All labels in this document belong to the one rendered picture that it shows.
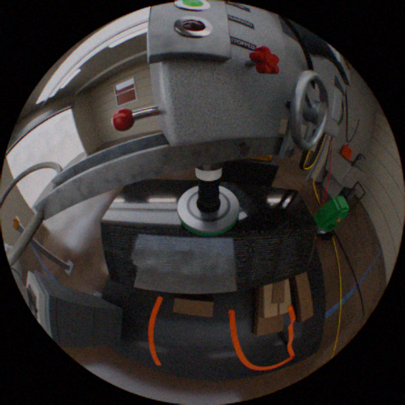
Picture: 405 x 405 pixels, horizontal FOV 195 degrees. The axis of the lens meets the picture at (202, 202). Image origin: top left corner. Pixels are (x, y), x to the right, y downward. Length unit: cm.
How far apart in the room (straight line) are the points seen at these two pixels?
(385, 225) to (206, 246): 481
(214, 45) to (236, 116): 9
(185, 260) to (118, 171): 36
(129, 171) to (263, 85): 24
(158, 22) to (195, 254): 52
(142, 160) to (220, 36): 19
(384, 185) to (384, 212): 71
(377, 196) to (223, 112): 482
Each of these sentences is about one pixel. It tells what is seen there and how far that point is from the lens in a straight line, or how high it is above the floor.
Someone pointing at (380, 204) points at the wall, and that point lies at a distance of 484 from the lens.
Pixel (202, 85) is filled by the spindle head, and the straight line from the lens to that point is 15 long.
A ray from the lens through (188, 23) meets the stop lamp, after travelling 15.
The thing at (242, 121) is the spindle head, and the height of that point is 113.
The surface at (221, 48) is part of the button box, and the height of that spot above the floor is 122.
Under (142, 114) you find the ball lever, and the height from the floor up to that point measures 115.
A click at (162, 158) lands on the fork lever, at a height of 108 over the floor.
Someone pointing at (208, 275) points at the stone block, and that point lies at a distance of 48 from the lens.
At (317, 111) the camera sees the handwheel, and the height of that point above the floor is 118.
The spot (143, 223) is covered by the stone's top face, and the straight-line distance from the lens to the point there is 48.
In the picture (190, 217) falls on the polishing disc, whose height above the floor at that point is 86.
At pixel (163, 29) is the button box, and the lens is 15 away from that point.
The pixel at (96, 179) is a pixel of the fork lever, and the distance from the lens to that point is 23.
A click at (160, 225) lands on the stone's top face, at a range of 45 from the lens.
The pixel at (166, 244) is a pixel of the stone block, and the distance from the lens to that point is 45.
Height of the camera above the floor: 116
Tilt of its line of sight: 47 degrees down
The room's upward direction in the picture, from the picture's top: 3 degrees counter-clockwise
